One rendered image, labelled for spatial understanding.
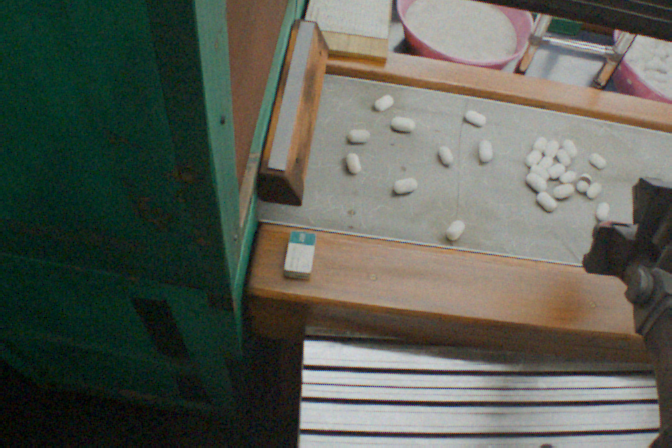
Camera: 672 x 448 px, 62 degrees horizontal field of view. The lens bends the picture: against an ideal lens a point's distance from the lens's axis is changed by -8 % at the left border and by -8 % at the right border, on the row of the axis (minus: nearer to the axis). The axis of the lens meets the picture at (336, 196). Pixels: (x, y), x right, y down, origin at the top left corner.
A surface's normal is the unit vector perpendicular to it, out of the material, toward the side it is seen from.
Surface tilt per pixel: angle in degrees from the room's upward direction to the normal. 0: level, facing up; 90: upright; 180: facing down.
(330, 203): 0
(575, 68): 0
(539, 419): 0
